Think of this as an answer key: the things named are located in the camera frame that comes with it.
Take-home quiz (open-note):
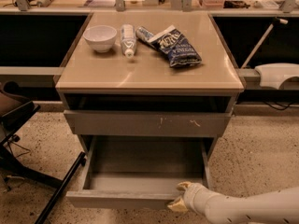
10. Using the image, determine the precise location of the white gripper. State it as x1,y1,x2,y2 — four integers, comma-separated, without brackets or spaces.
167,181,221,217

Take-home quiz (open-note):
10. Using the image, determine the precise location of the grey drawer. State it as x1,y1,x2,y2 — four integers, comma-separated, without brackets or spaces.
66,136,213,209
64,110,231,137

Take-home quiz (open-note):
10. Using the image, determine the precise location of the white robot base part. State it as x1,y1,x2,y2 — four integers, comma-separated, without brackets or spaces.
255,63,299,90

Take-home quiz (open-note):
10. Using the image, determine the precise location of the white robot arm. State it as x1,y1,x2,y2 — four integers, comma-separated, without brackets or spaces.
167,181,299,224

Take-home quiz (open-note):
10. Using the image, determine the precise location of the grey drawer cabinet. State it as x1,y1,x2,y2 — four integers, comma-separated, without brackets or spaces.
56,10,244,150

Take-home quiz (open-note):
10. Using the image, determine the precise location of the grey top drawer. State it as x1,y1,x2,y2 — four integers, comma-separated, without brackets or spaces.
64,110,231,137

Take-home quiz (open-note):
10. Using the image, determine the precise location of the blue vinegar chip bag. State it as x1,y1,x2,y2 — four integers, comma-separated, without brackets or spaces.
135,25,202,68

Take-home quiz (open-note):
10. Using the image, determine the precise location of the clear plastic water bottle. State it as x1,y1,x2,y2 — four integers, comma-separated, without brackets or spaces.
121,24,136,58

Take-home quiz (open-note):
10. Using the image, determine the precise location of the white ceramic bowl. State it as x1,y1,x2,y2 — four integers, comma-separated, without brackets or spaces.
83,25,117,53

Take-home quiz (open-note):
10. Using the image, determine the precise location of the black office chair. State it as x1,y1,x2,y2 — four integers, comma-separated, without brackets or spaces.
0,80,88,224

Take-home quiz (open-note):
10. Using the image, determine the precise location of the white stick with black tip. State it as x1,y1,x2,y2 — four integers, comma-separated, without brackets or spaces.
241,17,289,68

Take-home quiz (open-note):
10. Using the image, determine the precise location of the black cable on floor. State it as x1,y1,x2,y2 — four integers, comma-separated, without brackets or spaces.
263,100,295,111

